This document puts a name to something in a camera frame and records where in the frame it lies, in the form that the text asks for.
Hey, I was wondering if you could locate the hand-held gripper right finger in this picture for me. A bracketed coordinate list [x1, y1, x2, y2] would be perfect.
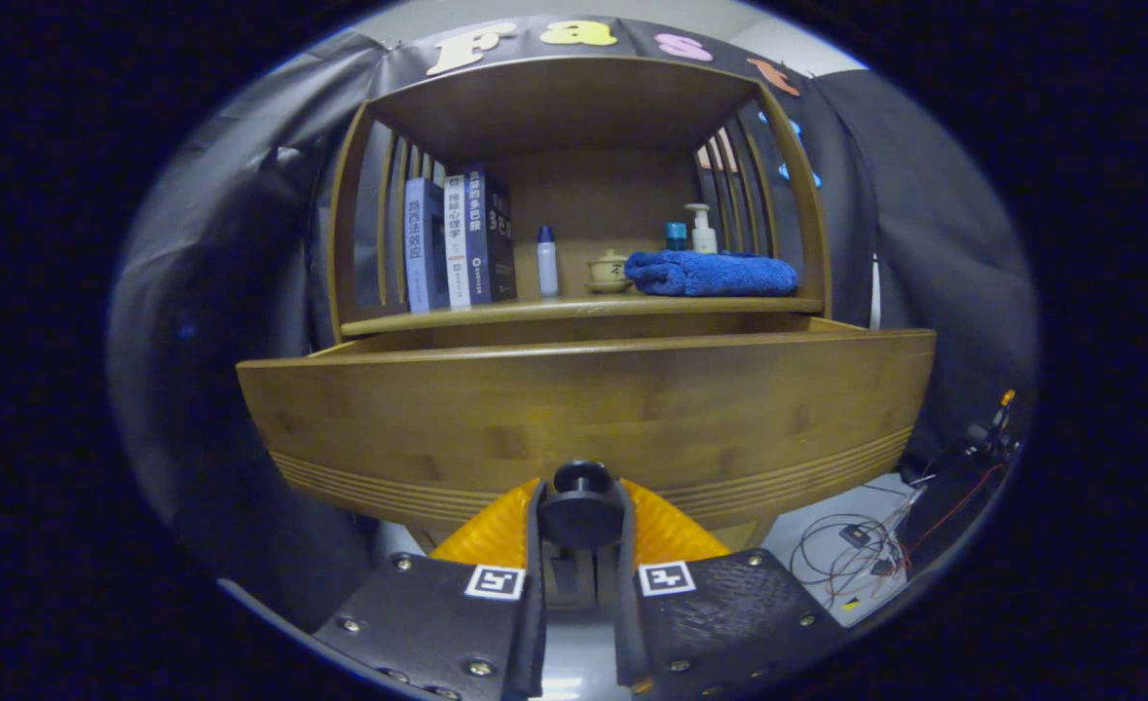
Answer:
[614, 477, 847, 697]

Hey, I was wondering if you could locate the white pump bottle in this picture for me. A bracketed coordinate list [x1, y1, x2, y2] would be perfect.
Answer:
[685, 203, 718, 255]

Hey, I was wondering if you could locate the dark navy book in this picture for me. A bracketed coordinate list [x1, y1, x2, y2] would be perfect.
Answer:
[464, 164, 518, 306]

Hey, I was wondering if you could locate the white bottle with blue cap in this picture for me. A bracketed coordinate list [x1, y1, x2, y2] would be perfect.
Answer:
[537, 225, 560, 298]

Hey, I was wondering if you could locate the light blue book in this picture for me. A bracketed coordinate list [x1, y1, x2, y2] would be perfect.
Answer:
[403, 177, 450, 314]

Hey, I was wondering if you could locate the blue folded towel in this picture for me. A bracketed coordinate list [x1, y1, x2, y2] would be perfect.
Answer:
[624, 249, 799, 298]

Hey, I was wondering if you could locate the beige lidded tea cup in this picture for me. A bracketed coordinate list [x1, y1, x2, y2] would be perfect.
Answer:
[585, 249, 635, 294]

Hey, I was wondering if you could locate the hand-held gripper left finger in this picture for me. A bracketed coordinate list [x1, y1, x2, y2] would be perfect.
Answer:
[313, 477, 547, 701]

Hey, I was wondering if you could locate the white book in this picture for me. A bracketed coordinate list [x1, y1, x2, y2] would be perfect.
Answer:
[443, 173, 472, 311]

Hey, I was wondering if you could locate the black floor cable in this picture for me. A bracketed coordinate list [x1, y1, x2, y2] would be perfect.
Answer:
[790, 482, 925, 605]

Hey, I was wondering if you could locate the wooden cabinet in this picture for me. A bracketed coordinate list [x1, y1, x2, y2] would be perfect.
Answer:
[325, 54, 833, 556]

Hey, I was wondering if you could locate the wooden countertop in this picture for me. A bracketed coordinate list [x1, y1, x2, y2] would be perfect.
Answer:
[340, 277, 825, 337]

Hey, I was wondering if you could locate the black round drawer knob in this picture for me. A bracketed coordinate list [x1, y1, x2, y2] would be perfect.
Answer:
[537, 461, 625, 549]

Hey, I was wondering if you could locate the red cable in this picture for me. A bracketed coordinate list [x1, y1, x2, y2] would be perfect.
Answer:
[827, 462, 1008, 595]

